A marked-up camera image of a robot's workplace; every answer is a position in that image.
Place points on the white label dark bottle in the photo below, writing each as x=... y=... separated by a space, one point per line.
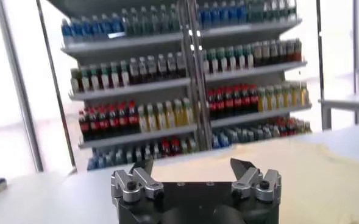
x=142 y=70
x=171 y=66
x=133 y=71
x=162 y=67

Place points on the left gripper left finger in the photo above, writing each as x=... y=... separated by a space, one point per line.
x=142 y=179

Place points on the slim black pole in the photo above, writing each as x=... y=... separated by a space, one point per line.
x=320 y=45
x=56 y=82

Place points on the blue label water bottle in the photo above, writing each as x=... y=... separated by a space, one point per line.
x=101 y=158
x=92 y=159
x=214 y=140
x=223 y=139

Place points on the grey window mullion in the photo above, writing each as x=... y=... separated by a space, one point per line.
x=357 y=61
x=17 y=82

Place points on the yellow juice bottle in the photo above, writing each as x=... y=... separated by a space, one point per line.
x=160 y=115
x=151 y=117
x=278 y=97
x=142 y=118
x=295 y=95
x=178 y=112
x=169 y=114
x=270 y=99
x=303 y=94
x=261 y=100
x=187 y=111
x=286 y=96

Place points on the metal bottle shelf rack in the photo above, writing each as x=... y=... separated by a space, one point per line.
x=121 y=44
x=252 y=29

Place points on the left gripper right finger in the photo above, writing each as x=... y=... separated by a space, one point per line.
x=249 y=179

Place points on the red cap cola bottle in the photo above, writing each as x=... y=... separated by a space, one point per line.
x=175 y=145
x=93 y=123
x=228 y=102
x=245 y=100
x=212 y=104
x=123 y=118
x=290 y=126
x=113 y=120
x=83 y=125
x=166 y=146
x=133 y=117
x=103 y=122
x=220 y=103
x=253 y=99
x=281 y=127
x=237 y=101

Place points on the grey side table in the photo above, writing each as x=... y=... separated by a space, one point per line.
x=346 y=105

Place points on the pale yellow t-shirt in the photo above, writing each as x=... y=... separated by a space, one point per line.
x=319 y=182

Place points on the green cap tea bottle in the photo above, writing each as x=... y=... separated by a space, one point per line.
x=94 y=77
x=84 y=79
x=239 y=57
x=105 y=76
x=75 y=80
x=222 y=60
x=230 y=58
x=213 y=61
x=115 y=74
x=248 y=56
x=124 y=73

